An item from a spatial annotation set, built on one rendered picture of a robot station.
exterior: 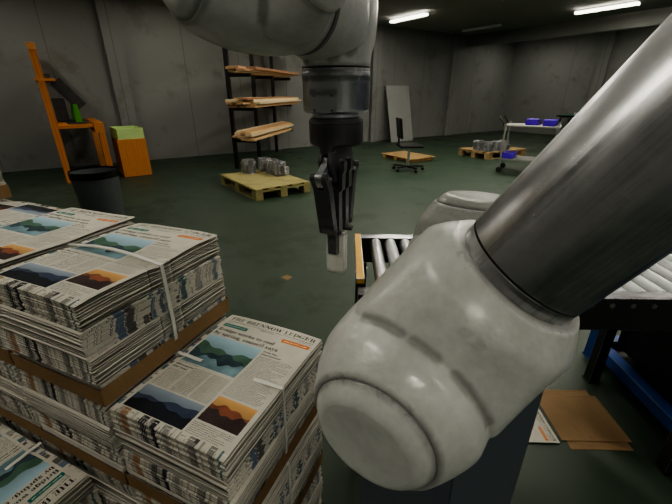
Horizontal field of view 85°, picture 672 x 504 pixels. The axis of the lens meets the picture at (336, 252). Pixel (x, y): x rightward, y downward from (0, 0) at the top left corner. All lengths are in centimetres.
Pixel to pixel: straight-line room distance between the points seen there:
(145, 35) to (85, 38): 107
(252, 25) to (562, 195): 27
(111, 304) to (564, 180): 74
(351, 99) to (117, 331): 61
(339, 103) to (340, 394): 35
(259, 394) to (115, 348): 29
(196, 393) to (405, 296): 64
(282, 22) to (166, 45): 915
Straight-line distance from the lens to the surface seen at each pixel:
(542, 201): 26
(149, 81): 939
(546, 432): 204
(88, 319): 80
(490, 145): 921
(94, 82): 930
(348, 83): 50
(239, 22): 36
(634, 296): 151
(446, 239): 30
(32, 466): 121
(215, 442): 76
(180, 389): 87
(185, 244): 94
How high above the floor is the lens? 140
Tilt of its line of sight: 24 degrees down
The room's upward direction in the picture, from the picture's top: straight up
